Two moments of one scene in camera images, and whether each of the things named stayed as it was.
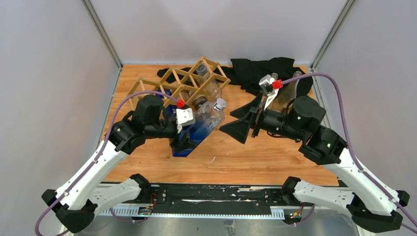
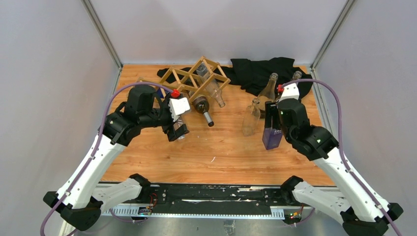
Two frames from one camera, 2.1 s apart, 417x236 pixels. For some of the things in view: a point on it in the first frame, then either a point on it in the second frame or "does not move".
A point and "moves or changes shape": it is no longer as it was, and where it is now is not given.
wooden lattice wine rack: [176, 86] does not move
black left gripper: [180, 144] → [173, 134]
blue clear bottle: [208, 117] → [272, 137]
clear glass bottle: [264, 83] moves or changes shape
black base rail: [166, 198] does not move
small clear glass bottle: [210, 83] does not move
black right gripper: [252, 113] → [271, 109]
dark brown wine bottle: [198, 101] does not move
